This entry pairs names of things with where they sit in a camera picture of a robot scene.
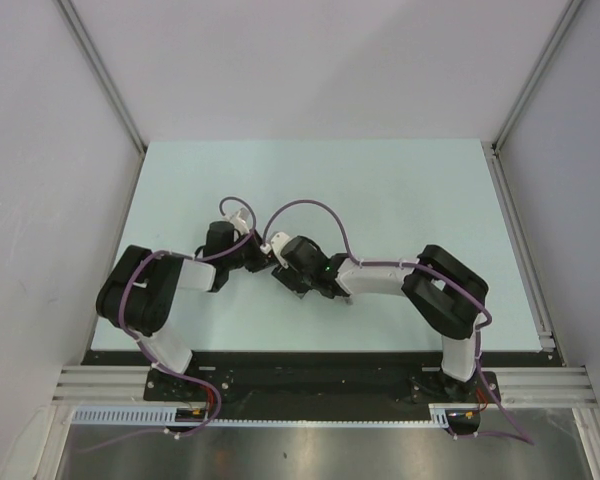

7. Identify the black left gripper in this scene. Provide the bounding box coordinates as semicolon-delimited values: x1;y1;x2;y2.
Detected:
223;228;284;272

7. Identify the grey cloth napkin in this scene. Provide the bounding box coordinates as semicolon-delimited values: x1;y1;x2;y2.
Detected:
296;291;353;305

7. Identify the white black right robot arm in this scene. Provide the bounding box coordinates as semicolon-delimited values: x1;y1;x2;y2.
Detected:
268;232;489;401

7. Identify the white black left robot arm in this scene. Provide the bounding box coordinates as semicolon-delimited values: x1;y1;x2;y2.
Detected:
96;219;269;400

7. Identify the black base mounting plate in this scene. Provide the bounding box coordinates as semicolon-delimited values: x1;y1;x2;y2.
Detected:
81;347;566;434

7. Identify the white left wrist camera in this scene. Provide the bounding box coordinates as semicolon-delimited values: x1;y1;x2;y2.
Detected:
225;207;251;235

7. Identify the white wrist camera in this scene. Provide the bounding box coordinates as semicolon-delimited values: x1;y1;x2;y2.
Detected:
225;207;251;235
260;232;292;269

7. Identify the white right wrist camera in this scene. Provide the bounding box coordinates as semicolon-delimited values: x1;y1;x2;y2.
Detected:
260;232;292;269

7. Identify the aluminium rail left front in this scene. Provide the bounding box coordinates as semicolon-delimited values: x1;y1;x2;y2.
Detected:
52;365;153;404

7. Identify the aluminium rail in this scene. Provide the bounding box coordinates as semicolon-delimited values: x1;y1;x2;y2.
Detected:
493;367;598;409
52;365;153;404

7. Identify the white slotted cable duct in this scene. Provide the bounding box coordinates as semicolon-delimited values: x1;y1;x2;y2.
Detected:
71;405;448;431

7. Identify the aluminium rail right front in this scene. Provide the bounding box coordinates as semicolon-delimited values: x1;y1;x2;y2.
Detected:
493;367;598;409

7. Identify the left aluminium frame post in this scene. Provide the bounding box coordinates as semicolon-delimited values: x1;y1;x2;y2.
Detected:
53;0;148;157

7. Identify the aluminium frame post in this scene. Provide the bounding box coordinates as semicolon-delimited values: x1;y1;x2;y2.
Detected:
53;0;148;157
491;0;588;154

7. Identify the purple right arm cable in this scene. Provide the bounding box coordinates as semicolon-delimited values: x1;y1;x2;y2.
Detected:
262;199;535;446

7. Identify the right aluminium frame post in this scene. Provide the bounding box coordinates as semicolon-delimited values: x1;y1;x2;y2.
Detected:
491;0;588;154

